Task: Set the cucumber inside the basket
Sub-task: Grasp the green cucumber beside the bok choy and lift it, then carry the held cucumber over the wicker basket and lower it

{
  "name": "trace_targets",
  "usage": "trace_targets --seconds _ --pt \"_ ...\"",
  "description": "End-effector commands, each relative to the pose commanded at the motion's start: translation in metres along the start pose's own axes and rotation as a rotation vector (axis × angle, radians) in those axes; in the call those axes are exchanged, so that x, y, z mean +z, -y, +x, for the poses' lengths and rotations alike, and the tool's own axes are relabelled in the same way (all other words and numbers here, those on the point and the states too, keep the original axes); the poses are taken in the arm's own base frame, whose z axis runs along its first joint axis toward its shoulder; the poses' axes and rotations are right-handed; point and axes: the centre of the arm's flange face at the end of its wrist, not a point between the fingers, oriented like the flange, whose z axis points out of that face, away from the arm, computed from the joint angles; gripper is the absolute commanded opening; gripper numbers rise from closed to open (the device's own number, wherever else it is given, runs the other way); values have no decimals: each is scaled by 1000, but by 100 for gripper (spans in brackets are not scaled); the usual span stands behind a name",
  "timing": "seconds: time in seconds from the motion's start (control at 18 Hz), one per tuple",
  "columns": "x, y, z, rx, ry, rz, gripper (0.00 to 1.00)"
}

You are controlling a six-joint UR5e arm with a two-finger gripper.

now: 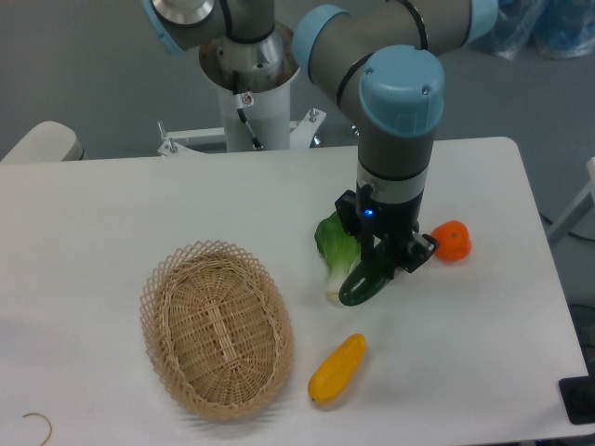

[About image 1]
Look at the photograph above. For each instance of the green bok choy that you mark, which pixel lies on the green bok choy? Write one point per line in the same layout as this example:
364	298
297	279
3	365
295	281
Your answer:
339	251

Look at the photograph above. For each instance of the tan rubber band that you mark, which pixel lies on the tan rubber band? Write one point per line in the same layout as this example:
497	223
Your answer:
43	421

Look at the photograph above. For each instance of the white table frame at right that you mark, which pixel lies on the white table frame at right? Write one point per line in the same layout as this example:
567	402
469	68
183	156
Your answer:
574	211

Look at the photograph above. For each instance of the woven wicker basket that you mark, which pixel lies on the woven wicker basket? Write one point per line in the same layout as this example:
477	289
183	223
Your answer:
216	330

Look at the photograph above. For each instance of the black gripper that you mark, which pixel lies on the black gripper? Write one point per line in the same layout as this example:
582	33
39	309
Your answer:
371	220

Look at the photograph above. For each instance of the orange tangerine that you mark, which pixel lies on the orange tangerine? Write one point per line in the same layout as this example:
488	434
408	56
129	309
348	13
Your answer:
454	241

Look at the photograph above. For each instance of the yellow squash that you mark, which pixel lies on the yellow squash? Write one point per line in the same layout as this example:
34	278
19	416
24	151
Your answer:
335	373

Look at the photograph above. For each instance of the dark green cucumber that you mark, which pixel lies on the dark green cucumber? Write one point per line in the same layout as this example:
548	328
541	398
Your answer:
368	278

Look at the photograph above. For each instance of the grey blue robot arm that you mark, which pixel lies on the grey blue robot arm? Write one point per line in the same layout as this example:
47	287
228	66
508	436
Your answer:
382	70

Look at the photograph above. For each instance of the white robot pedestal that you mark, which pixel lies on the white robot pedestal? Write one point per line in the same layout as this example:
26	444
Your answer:
253	83

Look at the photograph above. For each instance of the black device at table edge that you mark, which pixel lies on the black device at table edge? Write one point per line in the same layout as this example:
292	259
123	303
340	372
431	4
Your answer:
578	399

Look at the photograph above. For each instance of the beige chair back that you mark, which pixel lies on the beige chair back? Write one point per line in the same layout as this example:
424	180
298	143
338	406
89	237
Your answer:
47	142

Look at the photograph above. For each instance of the blue plastic bag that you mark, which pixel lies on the blue plastic bag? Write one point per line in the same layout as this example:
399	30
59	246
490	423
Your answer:
558	29

